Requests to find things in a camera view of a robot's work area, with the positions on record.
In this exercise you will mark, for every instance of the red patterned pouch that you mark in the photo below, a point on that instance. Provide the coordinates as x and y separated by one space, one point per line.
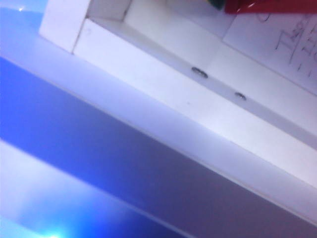
267 6

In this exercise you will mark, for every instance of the handwritten white paper sheet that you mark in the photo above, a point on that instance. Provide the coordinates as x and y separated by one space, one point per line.
272 42

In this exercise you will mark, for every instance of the white desk drawer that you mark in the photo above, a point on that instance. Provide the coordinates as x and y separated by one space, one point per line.
173 99

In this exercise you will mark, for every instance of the silver drawer screw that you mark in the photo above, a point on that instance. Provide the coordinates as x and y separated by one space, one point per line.
240 95
199 72

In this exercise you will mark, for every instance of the yellow green cleaning sponge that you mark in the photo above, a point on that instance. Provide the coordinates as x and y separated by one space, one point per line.
218 3

